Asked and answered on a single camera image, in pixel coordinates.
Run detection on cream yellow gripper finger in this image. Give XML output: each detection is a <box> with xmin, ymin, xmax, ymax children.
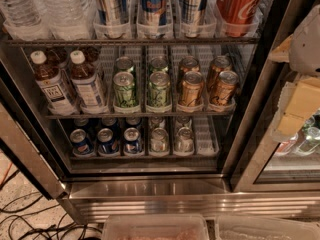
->
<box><xmin>268</xmin><ymin>35</ymin><xmax>293</xmax><ymax>63</ymax></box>
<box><xmin>271</xmin><ymin>77</ymin><xmax>320</xmax><ymax>142</ymax></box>

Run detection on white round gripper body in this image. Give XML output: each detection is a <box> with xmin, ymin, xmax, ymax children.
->
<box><xmin>289</xmin><ymin>5</ymin><xmax>320</xmax><ymax>76</ymax></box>

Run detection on green can behind glass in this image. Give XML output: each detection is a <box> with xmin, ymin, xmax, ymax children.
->
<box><xmin>295</xmin><ymin>116</ymin><xmax>320</xmax><ymax>156</ymax></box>

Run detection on red can behind glass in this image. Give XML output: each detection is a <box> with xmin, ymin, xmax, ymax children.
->
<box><xmin>275</xmin><ymin>134</ymin><xmax>299</xmax><ymax>156</ymax></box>

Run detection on orange soda can back right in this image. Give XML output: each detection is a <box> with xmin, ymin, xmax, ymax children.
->
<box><xmin>206</xmin><ymin>55</ymin><xmax>232</xmax><ymax>91</ymax></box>

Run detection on orange soda can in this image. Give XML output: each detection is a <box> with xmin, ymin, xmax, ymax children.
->
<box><xmin>206</xmin><ymin>55</ymin><xmax>232</xmax><ymax>91</ymax></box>
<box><xmin>177</xmin><ymin>56</ymin><xmax>200</xmax><ymax>90</ymax></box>
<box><xmin>177</xmin><ymin>71</ymin><xmax>204</xmax><ymax>112</ymax></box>
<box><xmin>209</xmin><ymin>71</ymin><xmax>239</xmax><ymax>112</ymax></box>

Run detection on red coca-cola can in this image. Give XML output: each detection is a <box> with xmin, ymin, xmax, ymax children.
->
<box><xmin>216</xmin><ymin>0</ymin><xmax>260</xmax><ymax>37</ymax></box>

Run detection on orange soda can front right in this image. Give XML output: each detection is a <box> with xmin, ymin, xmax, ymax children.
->
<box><xmin>209</xmin><ymin>71</ymin><xmax>239</xmax><ymax>112</ymax></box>

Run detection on orange soda can back left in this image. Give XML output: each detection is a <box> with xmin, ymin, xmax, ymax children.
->
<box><xmin>177</xmin><ymin>56</ymin><xmax>200</xmax><ymax>90</ymax></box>

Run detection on orange soda can front left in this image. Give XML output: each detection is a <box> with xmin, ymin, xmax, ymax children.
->
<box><xmin>177</xmin><ymin>71</ymin><xmax>204</xmax><ymax>112</ymax></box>

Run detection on plaid slim can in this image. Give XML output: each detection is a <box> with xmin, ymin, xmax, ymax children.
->
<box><xmin>181</xmin><ymin>0</ymin><xmax>207</xmax><ymax>38</ymax></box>

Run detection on silver soda can right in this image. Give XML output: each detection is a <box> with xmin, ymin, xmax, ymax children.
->
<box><xmin>174</xmin><ymin>127</ymin><xmax>194</xmax><ymax>156</ymax></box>

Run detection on silver soda can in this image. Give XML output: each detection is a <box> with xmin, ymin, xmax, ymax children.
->
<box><xmin>174</xmin><ymin>127</ymin><xmax>194</xmax><ymax>156</ymax></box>
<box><xmin>150</xmin><ymin>128</ymin><xmax>169</xmax><ymax>157</ymax></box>

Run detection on green soda can back right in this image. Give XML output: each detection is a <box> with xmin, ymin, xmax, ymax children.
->
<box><xmin>149</xmin><ymin>56</ymin><xmax>169</xmax><ymax>74</ymax></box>

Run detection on green soda can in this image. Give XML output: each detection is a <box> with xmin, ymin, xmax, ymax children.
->
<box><xmin>149</xmin><ymin>56</ymin><xmax>169</xmax><ymax>74</ymax></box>
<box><xmin>113</xmin><ymin>71</ymin><xmax>140</xmax><ymax>114</ymax></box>
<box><xmin>114</xmin><ymin>56</ymin><xmax>136</xmax><ymax>76</ymax></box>
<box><xmin>147</xmin><ymin>71</ymin><xmax>172</xmax><ymax>113</ymax></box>

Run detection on green soda can front right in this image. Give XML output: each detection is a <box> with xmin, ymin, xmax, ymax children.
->
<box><xmin>147</xmin><ymin>71</ymin><xmax>172</xmax><ymax>113</ymax></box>

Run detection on blue redbull can centre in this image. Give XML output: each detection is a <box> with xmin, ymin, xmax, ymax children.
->
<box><xmin>140</xmin><ymin>0</ymin><xmax>167</xmax><ymax>39</ymax></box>

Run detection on silver soda can left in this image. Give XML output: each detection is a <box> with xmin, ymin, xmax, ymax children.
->
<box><xmin>150</xmin><ymin>128</ymin><xmax>169</xmax><ymax>157</ymax></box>

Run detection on green soda can back left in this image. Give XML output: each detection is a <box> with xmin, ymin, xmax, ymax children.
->
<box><xmin>114</xmin><ymin>56</ymin><xmax>136</xmax><ymax>76</ymax></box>

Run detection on green soda can front left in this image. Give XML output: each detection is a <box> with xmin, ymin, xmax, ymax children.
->
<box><xmin>113</xmin><ymin>71</ymin><xmax>140</xmax><ymax>114</ymax></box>

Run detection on stainless steel fridge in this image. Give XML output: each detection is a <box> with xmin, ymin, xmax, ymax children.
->
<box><xmin>1</xmin><ymin>0</ymin><xmax>320</xmax><ymax>222</ymax></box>

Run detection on blue pepsi can right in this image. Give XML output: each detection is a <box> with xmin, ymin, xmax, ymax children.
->
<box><xmin>124</xmin><ymin>127</ymin><xmax>143</xmax><ymax>155</ymax></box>

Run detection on blue pepsi can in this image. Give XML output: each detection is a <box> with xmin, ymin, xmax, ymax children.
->
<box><xmin>70</xmin><ymin>129</ymin><xmax>95</xmax><ymax>157</ymax></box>
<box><xmin>124</xmin><ymin>127</ymin><xmax>143</xmax><ymax>155</ymax></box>
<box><xmin>97</xmin><ymin>128</ymin><xmax>119</xmax><ymax>156</ymax></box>

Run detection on silver blue redbull can left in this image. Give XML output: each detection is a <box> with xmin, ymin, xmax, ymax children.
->
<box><xmin>96</xmin><ymin>0</ymin><xmax>129</xmax><ymax>39</ymax></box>

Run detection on blue pepsi can middle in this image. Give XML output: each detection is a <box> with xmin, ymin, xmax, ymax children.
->
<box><xmin>97</xmin><ymin>128</ymin><xmax>119</xmax><ymax>156</ymax></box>

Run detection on blue pepsi can left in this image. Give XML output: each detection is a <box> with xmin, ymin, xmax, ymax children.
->
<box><xmin>70</xmin><ymin>129</ymin><xmax>95</xmax><ymax>157</ymax></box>

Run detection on clear plastic bin right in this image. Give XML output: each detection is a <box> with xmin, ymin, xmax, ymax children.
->
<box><xmin>215</xmin><ymin>215</ymin><xmax>320</xmax><ymax>240</ymax></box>

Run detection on clear plastic bin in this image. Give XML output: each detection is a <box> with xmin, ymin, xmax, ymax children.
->
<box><xmin>215</xmin><ymin>215</ymin><xmax>320</xmax><ymax>240</ymax></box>
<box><xmin>101</xmin><ymin>214</ymin><xmax>209</xmax><ymax>240</ymax></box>

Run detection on iced tea bottle right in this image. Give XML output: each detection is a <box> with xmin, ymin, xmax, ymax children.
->
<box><xmin>70</xmin><ymin>50</ymin><xmax>107</xmax><ymax>114</ymax></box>

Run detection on iced tea bottle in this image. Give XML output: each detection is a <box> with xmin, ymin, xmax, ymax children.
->
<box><xmin>30</xmin><ymin>50</ymin><xmax>77</xmax><ymax>116</ymax></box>
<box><xmin>70</xmin><ymin>50</ymin><xmax>107</xmax><ymax>114</ymax></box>

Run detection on clear plastic bin left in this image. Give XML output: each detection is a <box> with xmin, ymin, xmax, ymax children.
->
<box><xmin>101</xmin><ymin>214</ymin><xmax>209</xmax><ymax>240</ymax></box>

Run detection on clear water bottle right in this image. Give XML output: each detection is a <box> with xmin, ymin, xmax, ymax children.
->
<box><xmin>43</xmin><ymin>0</ymin><xmax>89</xmax><ymax>41</ymax></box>

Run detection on clear water bottle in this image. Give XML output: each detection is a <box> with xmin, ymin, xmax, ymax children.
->
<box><xmin>0</xmin><ymin>0</ymin><xmax>50</xmax><ymax>41</ymax></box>
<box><xmin>43</xmin><ymin>0</ymin><xmax>89</xmax><ymax>41</ymax></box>

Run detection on iced tea bottle left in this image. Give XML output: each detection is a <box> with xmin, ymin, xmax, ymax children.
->
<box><xmin>30</xmin><ymin>50</ymin><xmax>77</xmax><ymax>116</ymax></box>

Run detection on clear water bottle left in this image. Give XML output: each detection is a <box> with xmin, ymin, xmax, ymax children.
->
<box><xmin>0</xmin><ymin>0</ymin><xmax>50</xmax><ymax>41</ymax></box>

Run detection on black floor cables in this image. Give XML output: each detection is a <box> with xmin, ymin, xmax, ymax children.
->
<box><xmin>0</xmin><ymin>168</ymin><xmax>103</xmax><ymax>240</ymax></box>

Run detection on orange floor cable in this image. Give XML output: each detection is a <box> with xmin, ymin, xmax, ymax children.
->
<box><xmin>0</xmin><ymin>162</ymin><xmax>14</xmax><ymax>188</ymax></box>

